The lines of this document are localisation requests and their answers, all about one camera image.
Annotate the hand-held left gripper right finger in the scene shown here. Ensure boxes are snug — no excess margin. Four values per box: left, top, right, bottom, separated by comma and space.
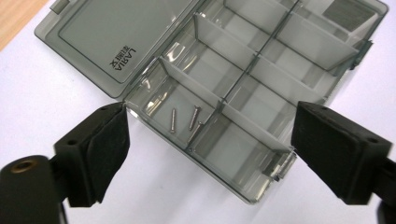
290, 100, 394, 206

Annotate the wooden table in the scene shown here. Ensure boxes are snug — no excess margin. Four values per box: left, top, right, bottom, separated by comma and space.
0, 0, 50, 52

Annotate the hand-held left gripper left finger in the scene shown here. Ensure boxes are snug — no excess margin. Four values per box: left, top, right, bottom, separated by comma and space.
53, 102, 131, 208

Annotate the grey plastic compartment box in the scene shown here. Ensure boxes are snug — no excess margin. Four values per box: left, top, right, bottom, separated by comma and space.
33, 0, 390, 205

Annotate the white table board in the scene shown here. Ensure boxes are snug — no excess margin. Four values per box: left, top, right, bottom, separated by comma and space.
0, 0, 396, 224

